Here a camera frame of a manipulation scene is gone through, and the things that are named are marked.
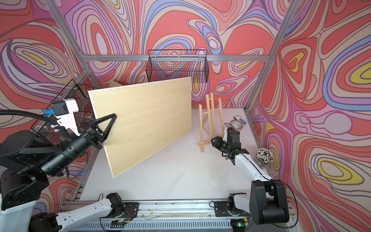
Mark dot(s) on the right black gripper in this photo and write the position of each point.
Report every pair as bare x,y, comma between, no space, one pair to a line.
217,143

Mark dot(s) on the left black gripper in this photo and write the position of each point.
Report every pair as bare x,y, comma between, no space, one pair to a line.
91,136

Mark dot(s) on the wooden easel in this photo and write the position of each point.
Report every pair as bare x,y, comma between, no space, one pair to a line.
207,120

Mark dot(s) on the plywood board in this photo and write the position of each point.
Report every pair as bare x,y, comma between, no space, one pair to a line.
114,84
150,116

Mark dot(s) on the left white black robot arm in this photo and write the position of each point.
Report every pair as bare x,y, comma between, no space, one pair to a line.
29,160

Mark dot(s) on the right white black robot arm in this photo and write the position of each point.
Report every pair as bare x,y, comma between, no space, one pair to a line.
267,201

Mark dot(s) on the clear packing tape roll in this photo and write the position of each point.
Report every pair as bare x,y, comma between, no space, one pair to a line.
237,125

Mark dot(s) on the small silver metal object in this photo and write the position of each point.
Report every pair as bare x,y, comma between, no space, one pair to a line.
240,119

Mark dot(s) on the cup of pencils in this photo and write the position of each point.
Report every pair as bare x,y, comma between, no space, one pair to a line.
264,156

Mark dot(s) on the green circuit board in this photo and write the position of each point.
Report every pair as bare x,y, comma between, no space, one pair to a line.
118,224

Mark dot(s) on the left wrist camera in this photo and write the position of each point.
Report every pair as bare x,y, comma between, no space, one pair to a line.
64,111

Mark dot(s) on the left black wire basket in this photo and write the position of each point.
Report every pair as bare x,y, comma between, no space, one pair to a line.
72,90

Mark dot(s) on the black wire basket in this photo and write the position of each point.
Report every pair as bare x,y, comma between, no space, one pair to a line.
168,64
72,90

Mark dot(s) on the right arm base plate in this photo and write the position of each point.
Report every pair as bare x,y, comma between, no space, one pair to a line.
227,209

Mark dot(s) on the back black wire basket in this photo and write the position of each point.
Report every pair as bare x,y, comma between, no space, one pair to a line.
168,64

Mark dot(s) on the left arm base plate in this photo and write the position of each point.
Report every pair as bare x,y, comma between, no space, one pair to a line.
125,210

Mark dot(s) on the aluminium mounting rail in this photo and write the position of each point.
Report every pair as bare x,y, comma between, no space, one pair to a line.
158,214

